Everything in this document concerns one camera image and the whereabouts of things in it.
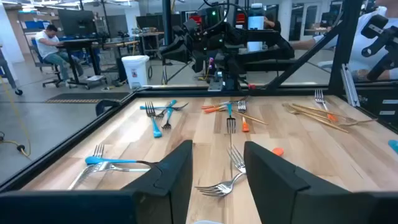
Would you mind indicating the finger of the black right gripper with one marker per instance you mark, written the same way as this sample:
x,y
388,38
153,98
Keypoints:
x,y
182,34
175,53

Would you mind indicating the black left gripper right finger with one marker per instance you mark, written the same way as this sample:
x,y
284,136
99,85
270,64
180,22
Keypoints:
x,y
280,199

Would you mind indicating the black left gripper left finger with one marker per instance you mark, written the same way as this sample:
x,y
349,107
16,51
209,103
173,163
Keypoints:
x,y
155,202

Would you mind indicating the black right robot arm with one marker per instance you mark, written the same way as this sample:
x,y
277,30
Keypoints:
x,y
236,35

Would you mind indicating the white trash bin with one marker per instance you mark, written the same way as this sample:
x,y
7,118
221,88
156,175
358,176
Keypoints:
x,y
135,70

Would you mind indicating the person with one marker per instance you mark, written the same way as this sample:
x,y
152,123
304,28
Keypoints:
x,y
46,46
367,53
272,23

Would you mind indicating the black table clamp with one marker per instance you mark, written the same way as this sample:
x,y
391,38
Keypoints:
x,y
105,105

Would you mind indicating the black desk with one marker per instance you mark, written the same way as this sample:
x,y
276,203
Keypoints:
x,y
81,45

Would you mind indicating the black floor mat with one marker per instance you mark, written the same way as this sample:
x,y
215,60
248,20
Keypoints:
x,y
87,97

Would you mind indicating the black monitor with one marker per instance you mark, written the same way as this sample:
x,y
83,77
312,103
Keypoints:
x,y
77,22

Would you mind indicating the black office chair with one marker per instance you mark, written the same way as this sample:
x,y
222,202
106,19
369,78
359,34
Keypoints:
x,y
46,67

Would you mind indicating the silver aluminium extrusion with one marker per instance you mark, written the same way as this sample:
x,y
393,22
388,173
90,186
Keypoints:
x,y
349,84

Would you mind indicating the grey cart leg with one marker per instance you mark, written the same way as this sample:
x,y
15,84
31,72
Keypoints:
x,y
9,74

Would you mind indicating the dark steel post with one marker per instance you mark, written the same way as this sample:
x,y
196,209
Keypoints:
x,y
167,21

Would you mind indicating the silver metal bracket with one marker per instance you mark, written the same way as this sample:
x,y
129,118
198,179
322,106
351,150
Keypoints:
x,y
215,84

